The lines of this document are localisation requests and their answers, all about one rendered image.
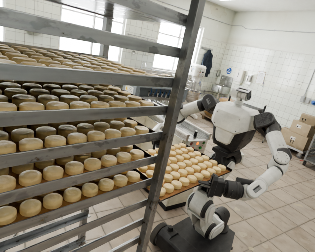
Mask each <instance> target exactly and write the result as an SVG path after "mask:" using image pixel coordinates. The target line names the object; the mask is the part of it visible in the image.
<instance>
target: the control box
mask: <svg viewBox="0 0 315 252"><path fill-rule="evenodd" d="M198 142H199V145H197V143H198ZM203 142H205V144H203ZM191 143H193V145H191ZM206 143H207V140H206V139H195V140H188V141H187V142H186V145H188V146H190V147H192V148H194V149H195V150H197V151H199V152H201V153H204V150H205V147H206ZM200 147H202V149H201V150H200V149H199V148H200Z"/></svg>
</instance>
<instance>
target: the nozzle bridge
mask: <svg viewBox="0 0 315 252"><path fill-rule="evenodd" d="M156 89H157V90H156ZM122 90H124V91H126V92H129V93H131V94H133V95H135V96H138V97H140V98H142V99H144V100H158V101H170V98H169V97H170V94H171V92H172V87H149V86H127V85H123V89H122ZM149 91H150V94H151V95H149V97H148V93H149ZM156 91H157V92H156ZM151 92H152V93H151ZM153 92H154V94H156V95H154V97H152V96H153ZM158 92H159V96H158V97H157V93H158ZM162 92H163V95H164V96H163V97H162V98H161V95H162ZM169 92H170V93H169ZM166 93H167V95H169V96H167V98H165V96H166ZM187 93H188V90H187V89H185V92H184V96H183V100H182V103H185V102H186V98H187Z"/></svg>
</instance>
